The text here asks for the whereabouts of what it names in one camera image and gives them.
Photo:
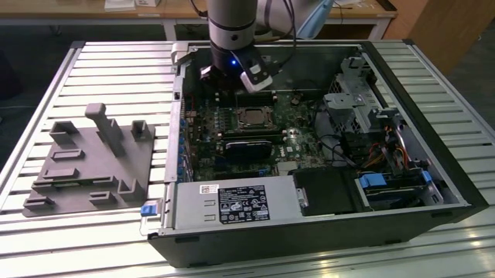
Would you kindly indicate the silver CPU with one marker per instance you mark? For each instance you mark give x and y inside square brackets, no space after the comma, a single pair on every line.
[256,116]

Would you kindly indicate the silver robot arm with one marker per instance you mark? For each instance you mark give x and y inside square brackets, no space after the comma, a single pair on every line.
[228,26]

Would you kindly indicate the RAM slot with white clips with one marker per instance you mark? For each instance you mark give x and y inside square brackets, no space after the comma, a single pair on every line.
[259,100]
[251,133]
[251,138]
[259,93]

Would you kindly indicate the round silver coin battery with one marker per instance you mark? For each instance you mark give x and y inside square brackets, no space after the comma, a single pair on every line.
[295,100]

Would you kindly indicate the pale blue teach pendant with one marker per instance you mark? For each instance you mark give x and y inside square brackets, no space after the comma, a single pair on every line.
[312,23]

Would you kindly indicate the white box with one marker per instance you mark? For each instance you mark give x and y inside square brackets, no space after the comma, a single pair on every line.
[147,3]
[120,5]

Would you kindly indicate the black graphics card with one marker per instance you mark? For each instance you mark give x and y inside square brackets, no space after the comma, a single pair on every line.
[247,152]

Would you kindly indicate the green motherboard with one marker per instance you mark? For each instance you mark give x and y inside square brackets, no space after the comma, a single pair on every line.
[302,144]

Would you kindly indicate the perforated metal drive cage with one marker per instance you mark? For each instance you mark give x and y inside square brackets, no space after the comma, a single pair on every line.
[344,116]

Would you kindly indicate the small silver chipset heatsink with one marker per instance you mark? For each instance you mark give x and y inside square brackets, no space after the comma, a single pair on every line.
[288,166]

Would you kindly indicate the wooden desk with white legs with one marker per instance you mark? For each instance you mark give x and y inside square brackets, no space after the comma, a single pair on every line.
[78,14]

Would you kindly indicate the grey parts rack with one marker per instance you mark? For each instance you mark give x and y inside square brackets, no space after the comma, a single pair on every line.
[96,162]

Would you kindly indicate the grey power supply with label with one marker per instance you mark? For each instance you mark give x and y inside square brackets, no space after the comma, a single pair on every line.
[194,208]

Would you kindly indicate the blue case latch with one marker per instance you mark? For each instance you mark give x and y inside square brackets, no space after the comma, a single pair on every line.
[148,210]

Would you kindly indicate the hard disk in blue carrier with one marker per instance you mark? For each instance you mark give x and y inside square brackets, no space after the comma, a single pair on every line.
[372,181]

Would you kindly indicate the wooden cabinet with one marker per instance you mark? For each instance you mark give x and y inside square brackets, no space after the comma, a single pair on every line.
[444,29]

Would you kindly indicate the black open PC case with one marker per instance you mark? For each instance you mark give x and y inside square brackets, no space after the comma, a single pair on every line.
[271,246]

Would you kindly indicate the blue plastic clip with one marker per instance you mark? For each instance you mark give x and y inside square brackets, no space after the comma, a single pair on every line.
[426,177]

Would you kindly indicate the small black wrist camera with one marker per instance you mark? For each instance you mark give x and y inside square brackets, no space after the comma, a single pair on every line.
[206,73]

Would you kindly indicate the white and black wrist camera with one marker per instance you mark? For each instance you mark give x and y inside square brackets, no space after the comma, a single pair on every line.
[256,76]

